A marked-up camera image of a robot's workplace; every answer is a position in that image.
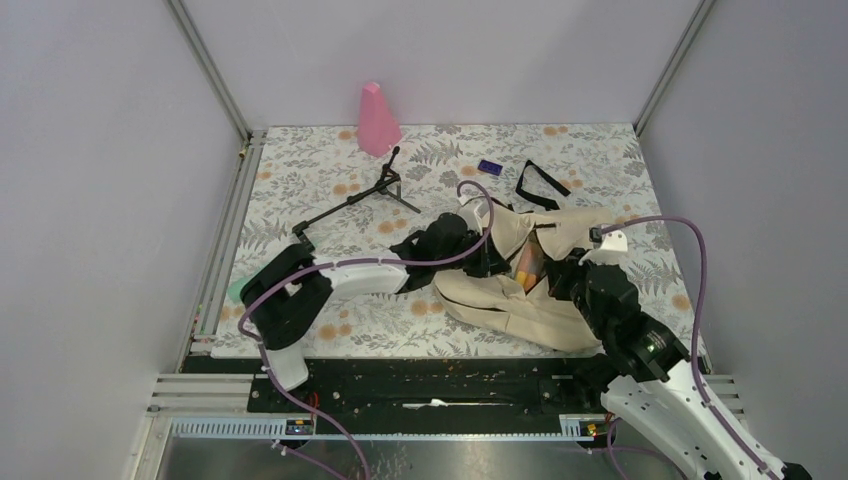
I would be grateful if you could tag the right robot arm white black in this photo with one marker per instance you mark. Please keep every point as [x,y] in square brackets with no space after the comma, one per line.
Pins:
[649,380]

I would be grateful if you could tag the purple small block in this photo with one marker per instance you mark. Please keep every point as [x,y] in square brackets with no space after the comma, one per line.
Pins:
[489,167]

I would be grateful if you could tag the mint green tube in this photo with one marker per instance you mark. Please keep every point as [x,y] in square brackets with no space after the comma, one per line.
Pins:
[233,291]

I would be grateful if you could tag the cream canvas backpack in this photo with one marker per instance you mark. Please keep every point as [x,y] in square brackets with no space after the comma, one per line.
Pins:
[517,302]

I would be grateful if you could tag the pink cone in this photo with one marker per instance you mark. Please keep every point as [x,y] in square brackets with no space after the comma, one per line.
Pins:
[378,130]

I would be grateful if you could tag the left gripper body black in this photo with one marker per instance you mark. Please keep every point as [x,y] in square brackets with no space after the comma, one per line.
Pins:
[476,263]

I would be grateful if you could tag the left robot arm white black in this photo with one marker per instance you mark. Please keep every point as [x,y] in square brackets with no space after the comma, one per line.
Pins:
[283,299]

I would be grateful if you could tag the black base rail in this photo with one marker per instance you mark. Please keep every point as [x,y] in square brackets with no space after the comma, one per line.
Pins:
[419,399]

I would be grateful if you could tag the black folding tripod stand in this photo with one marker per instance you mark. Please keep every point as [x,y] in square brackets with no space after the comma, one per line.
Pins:
[388,184]

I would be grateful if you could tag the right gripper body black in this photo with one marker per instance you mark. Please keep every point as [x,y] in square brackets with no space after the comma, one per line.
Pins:
[568,284]

